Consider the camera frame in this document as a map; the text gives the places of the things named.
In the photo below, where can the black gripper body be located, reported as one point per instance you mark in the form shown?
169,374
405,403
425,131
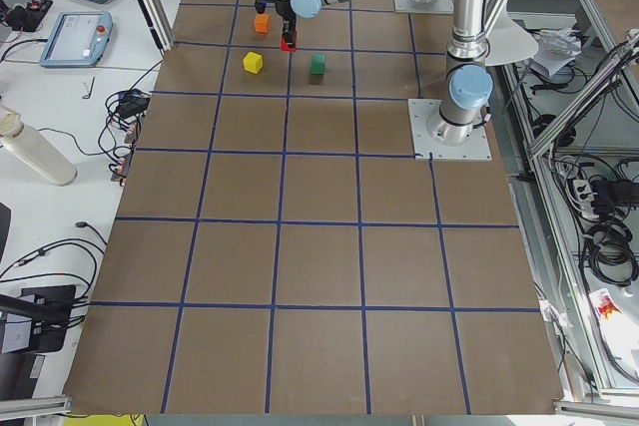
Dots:
285,8

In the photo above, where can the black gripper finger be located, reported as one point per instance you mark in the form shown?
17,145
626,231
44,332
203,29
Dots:
293,25
286,31

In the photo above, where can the red wooden block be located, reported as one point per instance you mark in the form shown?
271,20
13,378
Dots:
289,42

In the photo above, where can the orange wooden block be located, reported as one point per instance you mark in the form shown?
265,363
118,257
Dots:
262,23

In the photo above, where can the green wooden block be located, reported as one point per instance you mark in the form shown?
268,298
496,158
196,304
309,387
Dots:
318,64

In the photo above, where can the yellow wooden block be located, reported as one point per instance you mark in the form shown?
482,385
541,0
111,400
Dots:
253,62

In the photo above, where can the hex key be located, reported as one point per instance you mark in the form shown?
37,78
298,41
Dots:
89,87

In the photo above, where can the near blue teach pendant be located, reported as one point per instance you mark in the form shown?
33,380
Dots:
77,40

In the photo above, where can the brown grid table mat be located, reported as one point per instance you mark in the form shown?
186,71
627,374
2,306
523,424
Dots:
278,249

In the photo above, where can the white water bottle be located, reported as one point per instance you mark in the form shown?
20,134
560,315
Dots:
31,148

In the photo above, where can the black monitor stand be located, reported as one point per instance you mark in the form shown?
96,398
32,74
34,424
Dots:
37,320

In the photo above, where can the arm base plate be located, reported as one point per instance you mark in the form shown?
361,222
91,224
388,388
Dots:
435,139
435,7

